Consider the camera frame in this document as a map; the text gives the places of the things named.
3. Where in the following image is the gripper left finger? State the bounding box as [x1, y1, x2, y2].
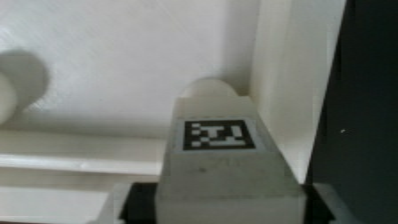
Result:
[86, 182, 158, 224]

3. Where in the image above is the white square tabletop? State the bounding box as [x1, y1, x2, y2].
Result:
[0, 0, 348, 224]

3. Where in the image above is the white table leg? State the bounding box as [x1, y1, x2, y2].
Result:
[154, 79, 307, 224]

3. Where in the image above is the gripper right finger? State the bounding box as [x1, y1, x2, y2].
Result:
[301, 183, 362, 224]

